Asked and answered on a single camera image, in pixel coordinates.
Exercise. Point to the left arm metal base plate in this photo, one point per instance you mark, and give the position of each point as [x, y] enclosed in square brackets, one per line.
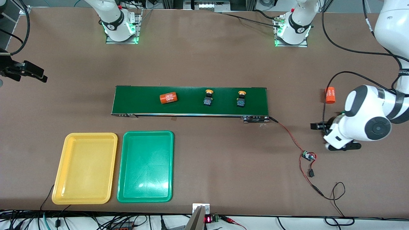
[287, 45]

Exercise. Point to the aluminium frame profile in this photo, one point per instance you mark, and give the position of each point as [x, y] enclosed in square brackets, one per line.
[25, 9]

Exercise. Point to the yellow mushroom push button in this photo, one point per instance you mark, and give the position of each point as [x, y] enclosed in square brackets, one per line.
[208, 100]
[241, 101]

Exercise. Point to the red digit display module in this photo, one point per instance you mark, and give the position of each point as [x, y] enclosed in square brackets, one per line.
[211, 219]

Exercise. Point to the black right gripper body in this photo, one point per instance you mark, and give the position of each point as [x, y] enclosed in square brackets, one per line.
[9, 69]

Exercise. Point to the orange power strip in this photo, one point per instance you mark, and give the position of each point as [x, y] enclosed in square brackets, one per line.
[123, 226]

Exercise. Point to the green plastic tray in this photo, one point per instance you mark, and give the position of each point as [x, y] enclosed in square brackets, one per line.
[145, 166]

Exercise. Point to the orange cylinder with white print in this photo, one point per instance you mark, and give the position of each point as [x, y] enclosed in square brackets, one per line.
[330, 95]
[168, 97]

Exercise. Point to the grey metal camera mount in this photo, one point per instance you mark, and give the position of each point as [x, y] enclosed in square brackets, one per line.
[198, 217]

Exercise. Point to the small circuit board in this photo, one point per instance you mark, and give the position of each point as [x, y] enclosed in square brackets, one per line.
[308, 156]

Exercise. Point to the green conveyor belt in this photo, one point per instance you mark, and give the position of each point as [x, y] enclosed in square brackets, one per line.
[191, 108]

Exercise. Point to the small black plug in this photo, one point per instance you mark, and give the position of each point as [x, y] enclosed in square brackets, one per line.
[311, 173]

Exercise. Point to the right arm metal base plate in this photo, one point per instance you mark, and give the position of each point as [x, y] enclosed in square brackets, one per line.
[138, 28]

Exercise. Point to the red black power lead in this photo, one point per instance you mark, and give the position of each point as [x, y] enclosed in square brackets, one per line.
[306, 182]

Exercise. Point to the grey metal box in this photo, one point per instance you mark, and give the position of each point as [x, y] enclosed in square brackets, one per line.
[207, 5]

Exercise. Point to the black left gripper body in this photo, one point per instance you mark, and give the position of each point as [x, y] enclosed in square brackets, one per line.
[328, 125]

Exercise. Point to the yellow plastic tray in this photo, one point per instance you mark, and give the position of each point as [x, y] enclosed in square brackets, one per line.
[84, 169]

